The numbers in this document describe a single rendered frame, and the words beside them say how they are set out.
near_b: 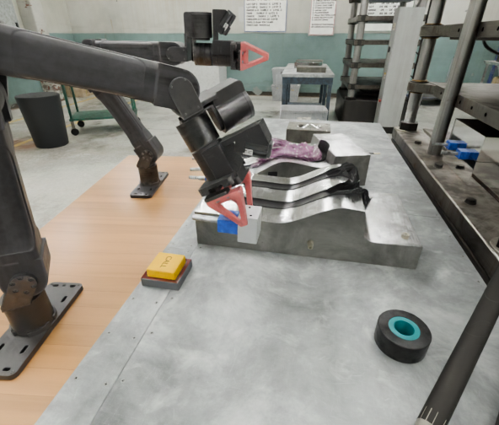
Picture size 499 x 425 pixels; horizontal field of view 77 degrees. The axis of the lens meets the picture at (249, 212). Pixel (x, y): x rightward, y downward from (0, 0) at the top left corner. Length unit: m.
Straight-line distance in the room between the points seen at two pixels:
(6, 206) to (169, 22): 8.00
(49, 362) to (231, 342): 0.29
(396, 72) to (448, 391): 4.65
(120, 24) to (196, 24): 7.99
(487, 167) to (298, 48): 6.79
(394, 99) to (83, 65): 4.74
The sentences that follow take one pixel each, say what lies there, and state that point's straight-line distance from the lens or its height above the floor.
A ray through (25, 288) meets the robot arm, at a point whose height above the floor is 0.91.
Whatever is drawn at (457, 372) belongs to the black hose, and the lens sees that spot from 0.55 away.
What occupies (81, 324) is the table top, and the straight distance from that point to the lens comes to 0.66.
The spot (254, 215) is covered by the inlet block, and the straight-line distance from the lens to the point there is 0.57.
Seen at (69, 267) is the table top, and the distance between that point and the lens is 0.81.
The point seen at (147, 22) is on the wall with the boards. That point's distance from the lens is 8.62.
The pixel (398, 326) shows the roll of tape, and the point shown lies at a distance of 0.61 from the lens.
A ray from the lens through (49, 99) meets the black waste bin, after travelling 4.64.
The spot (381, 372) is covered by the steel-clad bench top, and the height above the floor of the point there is 0.80.
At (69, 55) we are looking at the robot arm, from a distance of 0.49.
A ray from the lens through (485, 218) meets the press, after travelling 1.13.
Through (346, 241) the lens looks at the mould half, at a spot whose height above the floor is 0.85.
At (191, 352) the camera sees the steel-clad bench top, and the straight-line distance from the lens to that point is 0.56.
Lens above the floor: 1.24
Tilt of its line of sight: 29 degrees down
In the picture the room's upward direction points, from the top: straight up
